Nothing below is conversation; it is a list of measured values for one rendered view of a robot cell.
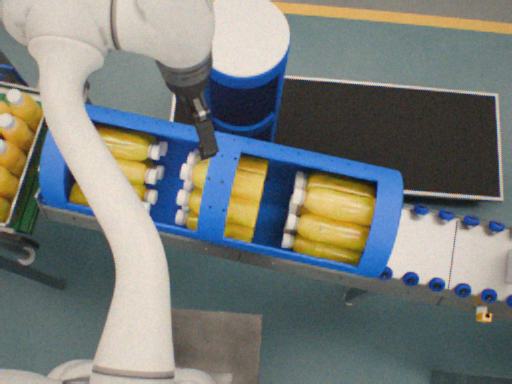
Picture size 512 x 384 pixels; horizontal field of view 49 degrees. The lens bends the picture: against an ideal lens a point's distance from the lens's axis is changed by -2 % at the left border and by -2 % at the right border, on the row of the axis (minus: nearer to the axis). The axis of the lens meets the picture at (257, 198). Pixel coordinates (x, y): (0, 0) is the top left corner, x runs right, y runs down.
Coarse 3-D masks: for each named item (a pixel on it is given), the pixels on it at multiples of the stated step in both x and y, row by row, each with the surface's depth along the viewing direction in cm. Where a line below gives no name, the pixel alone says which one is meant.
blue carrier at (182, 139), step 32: (160, 128) 142; (192, 128) 145; (64, 160) 137; (160, 160) 163; (224, 160) 137; (288, 160) 140; (320, 160) 142; (64, 192) 141; (160, 192) 163; (224, 192) 136; (288, 192) 163; (384, 192) 137; (160, 224) 143; (224, 224) 138; (256, 224) 161; (384, 224) 135; (288, 256) 144; (384, 256) 137
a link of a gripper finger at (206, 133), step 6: (204, 108) 93; (198, 114) 93; (198, 120) 94; (204, 120) 95; (210, 120) 95; (198, 126) 95; (204, 126) 95; (210, 126) 96; (204, 132) 96; (210, 132) 97; (204, 138) 97; (210, 138) 98; (204, 144) 98; (210, 144) 98; (216, 144) 99; (204, 150) 99
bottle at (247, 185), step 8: (192, 168) 142; (200, 168) 141; (192, 176) 142; (200, 176) 140; (240, 176) 140; (248, 176) 141; (256, 176) 141; (264, 176) 142; (200, 184) 141; (240, 184) 140; (248, 184) 140; (256, 184) 140; (232, 192) 141; (240, 192) 140; (248, 192) 140; (256, 192) 140; (248, 200) 143; (256, 200) 142
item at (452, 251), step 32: (96, 224) 169; (416, 224) 166; (448, 224) 167; (224, 256) 169; (256, 256) 166; (416, 256) 164; (448, 256) 164; (480, 256) 164; (384, 288) 167; (448, 288) 162; (480, 288) 162
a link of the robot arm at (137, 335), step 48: (48, 0) 73; (96, 0) 74; (48, 48) 74; (96, 48) 76; (48, 96) 74; (96, 144) 73; (96, 192) 71; (144, 240) 70; (144, 288) 69; (144, 336) 67
